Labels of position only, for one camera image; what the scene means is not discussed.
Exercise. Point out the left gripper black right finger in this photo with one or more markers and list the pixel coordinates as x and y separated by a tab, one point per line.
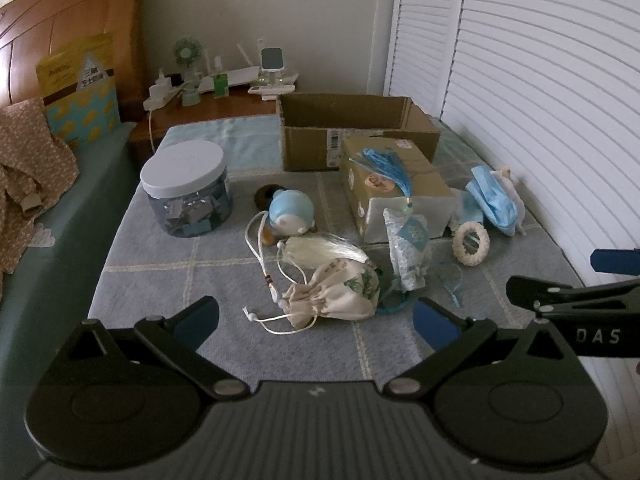
454	341

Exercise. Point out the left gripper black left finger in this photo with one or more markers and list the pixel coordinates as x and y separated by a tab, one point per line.
176	341

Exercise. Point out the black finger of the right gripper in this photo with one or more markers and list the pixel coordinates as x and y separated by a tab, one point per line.
616	261
524	292

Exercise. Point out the blue face mask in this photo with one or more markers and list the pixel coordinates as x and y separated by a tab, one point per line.
493	200

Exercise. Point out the light blue mask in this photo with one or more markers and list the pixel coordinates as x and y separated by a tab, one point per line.
466	210

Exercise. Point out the blue patterned sachet bag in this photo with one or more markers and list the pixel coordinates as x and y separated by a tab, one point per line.
410	248

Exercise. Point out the cream drawstring pouch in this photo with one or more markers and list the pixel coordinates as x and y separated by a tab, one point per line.
342	289

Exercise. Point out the white silky tassel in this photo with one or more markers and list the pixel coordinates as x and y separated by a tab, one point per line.
313	250

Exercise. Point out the blue round plush toy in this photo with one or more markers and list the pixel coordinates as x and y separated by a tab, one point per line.
289	213

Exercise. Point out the blue tassel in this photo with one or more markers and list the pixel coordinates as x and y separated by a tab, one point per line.
387	164

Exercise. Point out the white cloth with beige knot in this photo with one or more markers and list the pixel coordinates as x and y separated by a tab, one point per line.
508	181

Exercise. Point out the grey checked blanket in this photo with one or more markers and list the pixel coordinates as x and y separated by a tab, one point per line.
150	272

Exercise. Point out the clear jar white lid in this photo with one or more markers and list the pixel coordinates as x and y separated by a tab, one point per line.
187	187

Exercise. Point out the closed tan cardboard box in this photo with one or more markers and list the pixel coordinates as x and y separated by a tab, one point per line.
369	193

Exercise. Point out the light blue towel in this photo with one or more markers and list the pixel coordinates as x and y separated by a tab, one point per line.
251	143

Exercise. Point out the wooden nightstand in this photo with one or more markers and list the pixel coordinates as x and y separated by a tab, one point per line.
238	103

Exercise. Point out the white louvered door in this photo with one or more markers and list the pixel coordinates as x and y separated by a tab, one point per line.
548	88

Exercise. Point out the brown floral cloth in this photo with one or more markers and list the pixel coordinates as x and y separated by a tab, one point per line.
37	168

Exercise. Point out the white power strip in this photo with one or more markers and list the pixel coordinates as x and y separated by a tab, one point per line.
161	92

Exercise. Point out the open brown cardboard box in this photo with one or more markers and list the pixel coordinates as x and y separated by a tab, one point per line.
314	125

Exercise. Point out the green small bottle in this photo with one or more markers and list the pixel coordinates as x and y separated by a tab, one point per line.
221	85

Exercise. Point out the white remote control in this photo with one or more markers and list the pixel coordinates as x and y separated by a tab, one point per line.
268	92

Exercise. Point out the white wifi router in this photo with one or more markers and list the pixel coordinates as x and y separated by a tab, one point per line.
235	78

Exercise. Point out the yellow blue packaging bag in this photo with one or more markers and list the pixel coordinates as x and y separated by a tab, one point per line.
77	84

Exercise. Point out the small green desk fan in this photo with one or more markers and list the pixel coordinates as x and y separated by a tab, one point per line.
187	53

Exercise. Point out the small screen on stand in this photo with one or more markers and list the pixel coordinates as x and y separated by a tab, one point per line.
272	66

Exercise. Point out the wooden headboard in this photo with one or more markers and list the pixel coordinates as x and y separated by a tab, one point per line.
31	29

